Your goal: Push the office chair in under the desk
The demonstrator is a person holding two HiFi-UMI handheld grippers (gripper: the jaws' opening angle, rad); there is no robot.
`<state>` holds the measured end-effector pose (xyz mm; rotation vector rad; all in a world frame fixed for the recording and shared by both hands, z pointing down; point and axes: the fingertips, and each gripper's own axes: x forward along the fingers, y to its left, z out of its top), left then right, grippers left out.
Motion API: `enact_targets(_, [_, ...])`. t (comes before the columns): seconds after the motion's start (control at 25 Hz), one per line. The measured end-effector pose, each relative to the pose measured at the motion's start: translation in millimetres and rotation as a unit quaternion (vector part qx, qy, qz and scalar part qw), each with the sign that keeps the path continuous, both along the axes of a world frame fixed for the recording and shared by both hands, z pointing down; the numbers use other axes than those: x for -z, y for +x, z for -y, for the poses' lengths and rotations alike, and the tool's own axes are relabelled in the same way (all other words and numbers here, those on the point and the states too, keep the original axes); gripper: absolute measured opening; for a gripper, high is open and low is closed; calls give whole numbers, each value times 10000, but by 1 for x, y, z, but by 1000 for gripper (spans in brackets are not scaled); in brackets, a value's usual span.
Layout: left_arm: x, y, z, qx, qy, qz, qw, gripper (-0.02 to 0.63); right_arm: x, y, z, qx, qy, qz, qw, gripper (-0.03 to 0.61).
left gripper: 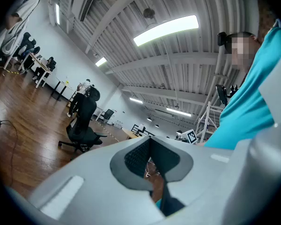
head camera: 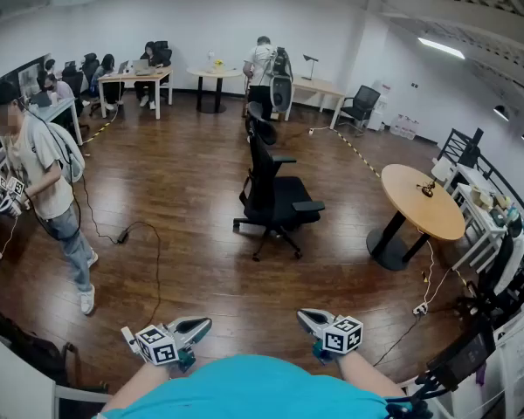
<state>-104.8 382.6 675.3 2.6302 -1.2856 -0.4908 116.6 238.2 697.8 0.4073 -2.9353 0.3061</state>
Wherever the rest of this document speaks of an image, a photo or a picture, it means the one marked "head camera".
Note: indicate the yellow black floor tape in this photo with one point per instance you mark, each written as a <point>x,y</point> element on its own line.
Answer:
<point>353,149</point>

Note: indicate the yellow flowers in vase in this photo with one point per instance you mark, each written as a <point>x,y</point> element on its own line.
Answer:
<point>218,64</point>

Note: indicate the black office chair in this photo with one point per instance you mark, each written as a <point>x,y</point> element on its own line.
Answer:
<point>284,199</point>

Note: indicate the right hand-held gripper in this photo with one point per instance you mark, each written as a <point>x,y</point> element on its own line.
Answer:
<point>342,336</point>

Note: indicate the bare white desk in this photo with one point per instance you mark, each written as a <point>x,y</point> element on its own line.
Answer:
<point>469,170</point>

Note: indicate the black chair with white garment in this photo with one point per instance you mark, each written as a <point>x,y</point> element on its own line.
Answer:
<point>502,260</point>

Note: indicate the black desk lamp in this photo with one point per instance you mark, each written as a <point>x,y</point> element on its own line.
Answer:
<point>310,59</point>

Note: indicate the silver laptop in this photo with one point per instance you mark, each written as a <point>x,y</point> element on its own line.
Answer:
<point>123,67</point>
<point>142,66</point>

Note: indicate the white shade table lamp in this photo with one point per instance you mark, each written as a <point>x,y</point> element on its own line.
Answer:
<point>441,172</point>

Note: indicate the round wooden table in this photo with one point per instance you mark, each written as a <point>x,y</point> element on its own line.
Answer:
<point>401,190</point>

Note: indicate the black mesh visitor chair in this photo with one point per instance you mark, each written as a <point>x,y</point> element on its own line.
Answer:
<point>367,96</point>

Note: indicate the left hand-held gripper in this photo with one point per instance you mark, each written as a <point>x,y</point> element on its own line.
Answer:
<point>157,347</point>

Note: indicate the pale round table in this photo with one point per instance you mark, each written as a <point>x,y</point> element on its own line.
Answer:
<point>231,73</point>

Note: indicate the person's right forearm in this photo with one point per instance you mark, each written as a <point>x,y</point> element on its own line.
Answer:
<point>367,375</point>

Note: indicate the white water dispenser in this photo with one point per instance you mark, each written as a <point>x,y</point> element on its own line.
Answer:
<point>377,116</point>

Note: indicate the white shelf unit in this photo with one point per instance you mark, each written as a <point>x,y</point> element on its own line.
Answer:
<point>515,365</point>

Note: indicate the pale wooden desk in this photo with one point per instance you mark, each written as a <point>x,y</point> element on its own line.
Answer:
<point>319,86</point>

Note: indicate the black swivel chair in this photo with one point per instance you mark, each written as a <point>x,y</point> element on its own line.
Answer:
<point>162,48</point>

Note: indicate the white table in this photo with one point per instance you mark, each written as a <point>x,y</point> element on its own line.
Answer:
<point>17,386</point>

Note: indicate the grey top desk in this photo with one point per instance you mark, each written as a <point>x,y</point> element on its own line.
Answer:
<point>57,107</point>

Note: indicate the black metal railing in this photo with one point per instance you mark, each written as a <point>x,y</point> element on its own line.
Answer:
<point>458,146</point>

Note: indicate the wooden desk white legs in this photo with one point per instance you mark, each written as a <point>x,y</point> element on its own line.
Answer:
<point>157,75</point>

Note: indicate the clear plastic bottle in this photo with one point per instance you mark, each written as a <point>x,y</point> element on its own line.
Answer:
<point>210,59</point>

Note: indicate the clear water jug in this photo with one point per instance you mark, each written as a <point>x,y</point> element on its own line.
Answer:
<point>404,128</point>
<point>395,127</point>
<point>414,129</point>

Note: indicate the cluttered white desk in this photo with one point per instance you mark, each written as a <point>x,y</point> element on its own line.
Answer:
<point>476,216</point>

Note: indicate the black monitor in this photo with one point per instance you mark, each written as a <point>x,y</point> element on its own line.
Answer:
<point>467,356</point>

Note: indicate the black bag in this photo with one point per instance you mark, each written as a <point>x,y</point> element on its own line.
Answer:
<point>26,347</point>

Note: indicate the person's left forearm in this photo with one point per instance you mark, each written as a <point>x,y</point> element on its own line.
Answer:
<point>135,386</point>

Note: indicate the person's teal shirt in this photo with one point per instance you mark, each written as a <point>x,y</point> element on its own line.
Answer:
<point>253,391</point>

